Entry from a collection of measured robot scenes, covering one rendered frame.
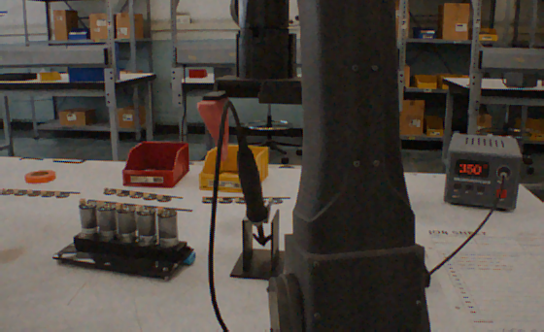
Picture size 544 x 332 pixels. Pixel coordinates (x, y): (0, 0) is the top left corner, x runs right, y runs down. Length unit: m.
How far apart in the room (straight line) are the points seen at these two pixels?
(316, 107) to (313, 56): 0.03
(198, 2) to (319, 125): 4.88
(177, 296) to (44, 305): 0.14
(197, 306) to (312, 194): 0.28
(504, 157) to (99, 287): 0.61
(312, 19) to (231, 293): 0.35
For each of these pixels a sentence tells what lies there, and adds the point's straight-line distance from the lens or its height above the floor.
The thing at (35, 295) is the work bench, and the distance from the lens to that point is 0.58.
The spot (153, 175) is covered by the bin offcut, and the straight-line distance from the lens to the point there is 0.90.
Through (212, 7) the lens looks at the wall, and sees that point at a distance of 5.09.
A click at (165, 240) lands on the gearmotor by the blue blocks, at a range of 0.60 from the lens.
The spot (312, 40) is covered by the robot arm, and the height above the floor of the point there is 1.02.
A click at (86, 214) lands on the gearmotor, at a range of 0.64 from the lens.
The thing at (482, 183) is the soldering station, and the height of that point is 0.79.
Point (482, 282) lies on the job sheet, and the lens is 0.61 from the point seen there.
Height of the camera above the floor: 1.02
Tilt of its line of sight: 14 degrees down
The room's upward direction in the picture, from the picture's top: straight up
